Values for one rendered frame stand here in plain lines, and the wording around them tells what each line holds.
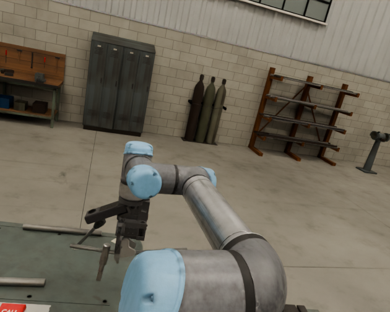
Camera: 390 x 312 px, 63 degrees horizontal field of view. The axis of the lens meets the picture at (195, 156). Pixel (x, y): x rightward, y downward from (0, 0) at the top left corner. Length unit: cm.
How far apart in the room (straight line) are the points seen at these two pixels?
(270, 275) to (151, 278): 16
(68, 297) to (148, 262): 68
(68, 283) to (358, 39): 923
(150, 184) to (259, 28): 764
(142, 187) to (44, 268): 54
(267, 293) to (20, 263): 90
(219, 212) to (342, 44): 892
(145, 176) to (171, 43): 690
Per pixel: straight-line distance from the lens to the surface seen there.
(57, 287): 110
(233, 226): 56
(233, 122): 822
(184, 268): 40
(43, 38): 756
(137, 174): 72
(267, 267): 46
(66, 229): 131
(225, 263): 43
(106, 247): 97
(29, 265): 118
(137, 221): 91
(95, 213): 91
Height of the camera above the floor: 198
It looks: 17 degrees down
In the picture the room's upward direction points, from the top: 13 degrees clockwise
